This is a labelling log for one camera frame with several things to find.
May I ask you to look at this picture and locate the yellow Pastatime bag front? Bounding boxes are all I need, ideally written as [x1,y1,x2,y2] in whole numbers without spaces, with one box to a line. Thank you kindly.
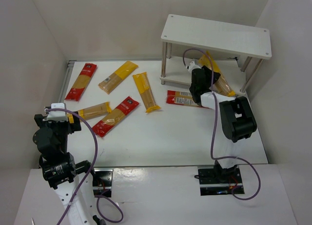
[199,51,236,97]

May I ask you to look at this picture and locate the yellow pastatime bag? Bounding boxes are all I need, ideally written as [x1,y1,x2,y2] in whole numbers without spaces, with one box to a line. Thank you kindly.
[199,51,236,97]
[75,102,112,121]

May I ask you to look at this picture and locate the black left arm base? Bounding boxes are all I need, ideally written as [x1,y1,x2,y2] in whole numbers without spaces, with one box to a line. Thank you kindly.
[92,168,113,198]

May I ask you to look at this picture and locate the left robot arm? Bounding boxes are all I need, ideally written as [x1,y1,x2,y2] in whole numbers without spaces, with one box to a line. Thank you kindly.
[33,112,105,225]

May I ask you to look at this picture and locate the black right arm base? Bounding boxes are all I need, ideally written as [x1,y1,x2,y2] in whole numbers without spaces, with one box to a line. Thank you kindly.
[194,166,245,196]

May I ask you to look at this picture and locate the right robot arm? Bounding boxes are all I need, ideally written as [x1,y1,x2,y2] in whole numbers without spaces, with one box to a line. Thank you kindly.
[187,64,257,170]

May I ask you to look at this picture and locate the red spaghetti bag near shelf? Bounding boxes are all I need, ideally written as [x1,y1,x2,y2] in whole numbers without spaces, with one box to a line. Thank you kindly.
[166,90,203,108]

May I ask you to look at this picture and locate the white two-tier shelf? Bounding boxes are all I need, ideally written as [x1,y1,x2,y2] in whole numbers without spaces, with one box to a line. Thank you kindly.
[160,14,272,95]

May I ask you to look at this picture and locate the yellow Pastatime bag left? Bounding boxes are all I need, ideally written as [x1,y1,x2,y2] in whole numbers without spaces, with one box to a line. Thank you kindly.
[75,102,112,121]

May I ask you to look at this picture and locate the red spaghetti bag far left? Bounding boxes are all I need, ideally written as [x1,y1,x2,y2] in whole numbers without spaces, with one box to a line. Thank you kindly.
[65,63,97,102]

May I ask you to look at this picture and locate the red spaghetti bag centre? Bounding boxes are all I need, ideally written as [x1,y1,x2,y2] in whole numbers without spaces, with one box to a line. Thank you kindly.
[92,96,139,138]

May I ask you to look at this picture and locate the yellow spaghetti bag with barcode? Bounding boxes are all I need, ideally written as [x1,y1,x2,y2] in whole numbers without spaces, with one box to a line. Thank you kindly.
[98,61,138,94]

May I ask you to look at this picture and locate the yellow spaghetti bag centre upright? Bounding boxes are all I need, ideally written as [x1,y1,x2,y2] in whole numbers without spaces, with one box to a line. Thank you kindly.
[133,72,161,113]

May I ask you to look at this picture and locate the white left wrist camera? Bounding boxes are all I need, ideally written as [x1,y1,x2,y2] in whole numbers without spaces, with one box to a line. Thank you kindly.
[44,103,68,122]

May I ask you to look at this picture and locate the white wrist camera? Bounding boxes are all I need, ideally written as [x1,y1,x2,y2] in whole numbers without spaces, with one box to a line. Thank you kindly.
[186,59,202,74]
[44,103,68,122]

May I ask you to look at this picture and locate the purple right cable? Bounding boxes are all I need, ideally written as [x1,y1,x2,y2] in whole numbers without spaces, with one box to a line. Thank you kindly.
[182,48,261,201]

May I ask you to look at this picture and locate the purple cable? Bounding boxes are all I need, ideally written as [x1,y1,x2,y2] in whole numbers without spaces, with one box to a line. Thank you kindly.
[46,109,124,225]
[182,48,261,201]

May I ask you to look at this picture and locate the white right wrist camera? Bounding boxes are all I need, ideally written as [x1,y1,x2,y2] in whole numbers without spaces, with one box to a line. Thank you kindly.
[186,59,202,74]

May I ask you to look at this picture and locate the aluminium table edge rail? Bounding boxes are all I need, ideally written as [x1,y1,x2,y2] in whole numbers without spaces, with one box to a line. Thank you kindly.
[57,60,76,102]

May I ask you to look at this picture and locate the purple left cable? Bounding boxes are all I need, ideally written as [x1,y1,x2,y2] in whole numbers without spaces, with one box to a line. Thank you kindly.
[46,109,124,225]

